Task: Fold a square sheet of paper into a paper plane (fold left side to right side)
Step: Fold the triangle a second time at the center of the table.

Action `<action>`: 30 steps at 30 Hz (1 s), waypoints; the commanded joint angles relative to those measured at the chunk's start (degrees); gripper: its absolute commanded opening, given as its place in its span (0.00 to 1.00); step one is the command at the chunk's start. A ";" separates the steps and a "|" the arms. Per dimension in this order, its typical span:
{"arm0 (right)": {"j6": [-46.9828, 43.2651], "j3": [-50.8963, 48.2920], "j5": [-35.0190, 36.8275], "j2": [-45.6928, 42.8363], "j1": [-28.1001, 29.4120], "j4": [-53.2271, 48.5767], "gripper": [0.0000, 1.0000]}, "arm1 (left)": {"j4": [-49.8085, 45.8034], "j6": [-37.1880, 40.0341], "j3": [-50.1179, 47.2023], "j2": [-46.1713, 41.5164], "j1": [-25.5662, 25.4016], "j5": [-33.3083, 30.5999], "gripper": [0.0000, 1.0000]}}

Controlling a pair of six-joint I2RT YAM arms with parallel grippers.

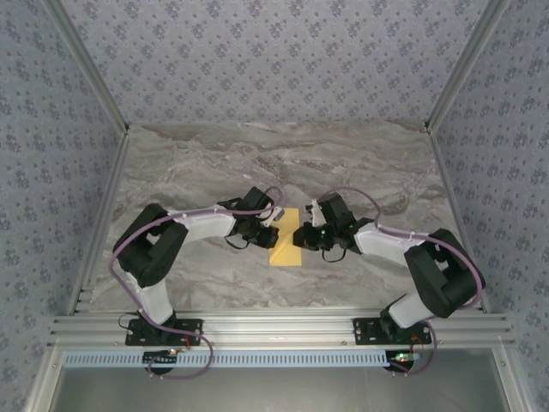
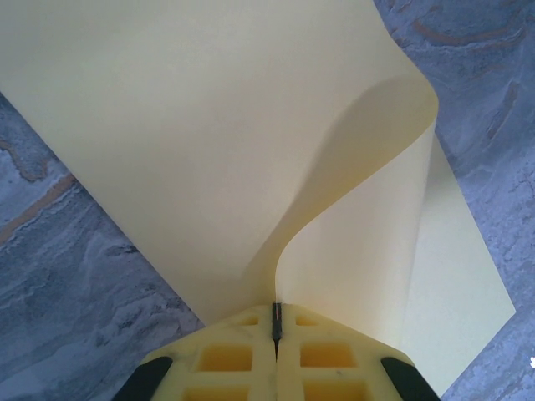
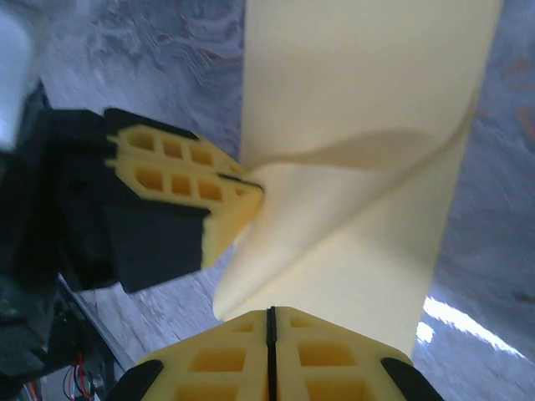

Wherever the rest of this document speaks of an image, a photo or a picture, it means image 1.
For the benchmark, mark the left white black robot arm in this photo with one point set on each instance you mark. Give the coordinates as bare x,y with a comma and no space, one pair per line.
150,253

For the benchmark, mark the aluminium side rail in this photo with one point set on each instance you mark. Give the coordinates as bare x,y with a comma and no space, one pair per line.
100,219
459,219

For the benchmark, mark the grey metal sheet panel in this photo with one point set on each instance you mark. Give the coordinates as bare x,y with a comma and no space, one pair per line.
279,390

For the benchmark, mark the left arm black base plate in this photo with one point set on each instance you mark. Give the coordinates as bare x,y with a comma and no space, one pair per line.
193,327

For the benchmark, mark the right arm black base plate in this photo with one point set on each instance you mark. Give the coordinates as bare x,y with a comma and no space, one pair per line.
364,330

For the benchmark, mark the left small controller board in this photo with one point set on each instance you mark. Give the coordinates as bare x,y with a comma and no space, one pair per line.
161,357

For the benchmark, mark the aluminium frame post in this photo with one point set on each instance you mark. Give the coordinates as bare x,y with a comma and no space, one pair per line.
86,68
467,64

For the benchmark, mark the aluminium mounting beam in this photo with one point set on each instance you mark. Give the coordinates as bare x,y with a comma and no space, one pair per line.
279,328

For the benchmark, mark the left aluminium frame post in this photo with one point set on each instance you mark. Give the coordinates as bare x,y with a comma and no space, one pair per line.
86,68

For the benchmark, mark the right aluminium frame post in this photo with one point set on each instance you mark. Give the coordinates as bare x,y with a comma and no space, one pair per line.
467,64

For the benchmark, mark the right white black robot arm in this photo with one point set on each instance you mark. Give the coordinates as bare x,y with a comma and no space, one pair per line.
446,279

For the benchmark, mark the small controller board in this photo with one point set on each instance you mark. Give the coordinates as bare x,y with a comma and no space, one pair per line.
401,357
161,357

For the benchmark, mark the right small controller board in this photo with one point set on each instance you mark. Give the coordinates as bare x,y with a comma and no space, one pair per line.
401,357

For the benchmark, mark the right aluminium side rail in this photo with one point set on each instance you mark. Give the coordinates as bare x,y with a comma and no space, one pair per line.
459,219

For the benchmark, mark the yellow paper sheet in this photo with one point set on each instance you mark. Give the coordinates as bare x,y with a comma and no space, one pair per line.
285,256

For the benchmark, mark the left aluminium side rail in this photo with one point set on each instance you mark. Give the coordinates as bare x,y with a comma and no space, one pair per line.
100,219

